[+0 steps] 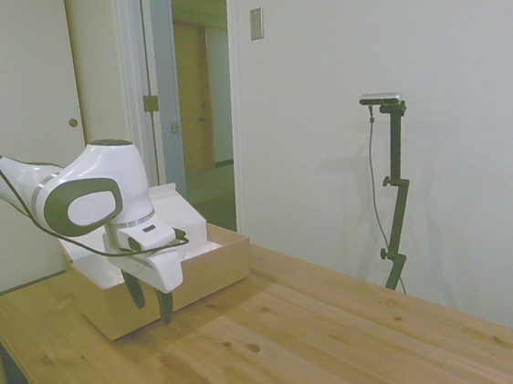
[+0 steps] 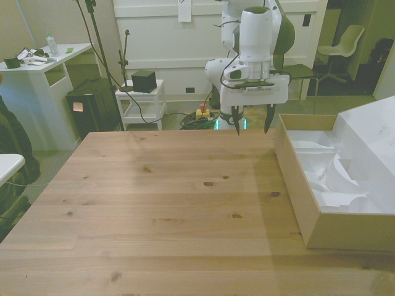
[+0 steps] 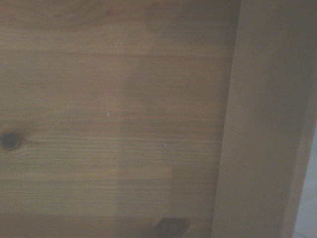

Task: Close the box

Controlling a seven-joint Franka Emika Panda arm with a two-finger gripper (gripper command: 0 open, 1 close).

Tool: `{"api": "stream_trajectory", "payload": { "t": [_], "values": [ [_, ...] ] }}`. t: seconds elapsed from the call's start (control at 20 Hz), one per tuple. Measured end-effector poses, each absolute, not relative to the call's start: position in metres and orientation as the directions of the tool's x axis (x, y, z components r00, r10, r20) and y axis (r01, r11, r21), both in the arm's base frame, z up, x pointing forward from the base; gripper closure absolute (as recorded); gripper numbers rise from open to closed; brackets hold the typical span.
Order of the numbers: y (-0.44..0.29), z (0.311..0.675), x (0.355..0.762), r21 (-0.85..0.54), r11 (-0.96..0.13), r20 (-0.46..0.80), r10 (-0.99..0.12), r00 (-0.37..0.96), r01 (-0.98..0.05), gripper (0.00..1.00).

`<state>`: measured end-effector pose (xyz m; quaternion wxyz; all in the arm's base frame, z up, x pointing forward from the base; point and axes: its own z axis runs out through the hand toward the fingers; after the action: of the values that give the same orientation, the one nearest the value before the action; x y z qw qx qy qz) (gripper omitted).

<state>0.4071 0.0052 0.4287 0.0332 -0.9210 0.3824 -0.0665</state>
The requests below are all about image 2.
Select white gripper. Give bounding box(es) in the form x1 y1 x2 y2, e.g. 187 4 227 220
220 73 291 136

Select person in dark jacket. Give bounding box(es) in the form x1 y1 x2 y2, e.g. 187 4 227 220
0 73 41 235

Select white swivel chair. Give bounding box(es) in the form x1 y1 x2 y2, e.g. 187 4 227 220
317 24 365 83

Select black tripod stand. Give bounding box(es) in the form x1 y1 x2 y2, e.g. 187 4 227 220
72 0 126 132

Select black computer tower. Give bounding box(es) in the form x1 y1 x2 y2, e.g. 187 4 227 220
65 78 122 140

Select black floor cables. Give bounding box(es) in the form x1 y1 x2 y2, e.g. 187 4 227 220
178 111 220 130

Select white box lid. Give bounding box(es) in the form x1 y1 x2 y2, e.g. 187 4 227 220
333 95 395 192

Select white paper packing insert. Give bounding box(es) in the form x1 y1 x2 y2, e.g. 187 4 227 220
285 129 382 213

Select white desk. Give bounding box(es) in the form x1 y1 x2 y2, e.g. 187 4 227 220
0 43 102 151

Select white rounded table corner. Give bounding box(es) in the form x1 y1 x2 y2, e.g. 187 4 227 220
0 153 26 187

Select clear plastic water bottle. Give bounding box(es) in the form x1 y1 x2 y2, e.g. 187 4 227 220
46 32 60 58

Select brown cardboard box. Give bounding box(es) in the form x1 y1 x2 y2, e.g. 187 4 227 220
273 113 395 252

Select white paper sheet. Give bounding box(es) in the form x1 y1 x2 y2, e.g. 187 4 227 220
178 0 193 23

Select dark seat chair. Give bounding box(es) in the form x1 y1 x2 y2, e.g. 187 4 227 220
282 64 320 101

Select black microphone stand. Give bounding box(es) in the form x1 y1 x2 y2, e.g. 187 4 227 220
118 29 135 93

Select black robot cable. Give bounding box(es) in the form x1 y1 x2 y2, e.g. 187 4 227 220
212 18 242 91

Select small white side table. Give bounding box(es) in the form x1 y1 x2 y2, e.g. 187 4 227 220
114 79 168 131

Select yellow emergency stop button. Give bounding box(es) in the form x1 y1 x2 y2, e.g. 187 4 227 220
196 103 211 121

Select black cube speaker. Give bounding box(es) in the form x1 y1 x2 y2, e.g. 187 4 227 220
131 70 157 93

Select white game controller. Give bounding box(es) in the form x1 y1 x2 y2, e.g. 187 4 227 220
17 51 49 66

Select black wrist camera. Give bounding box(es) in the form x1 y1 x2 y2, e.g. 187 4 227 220
233 81 276 92

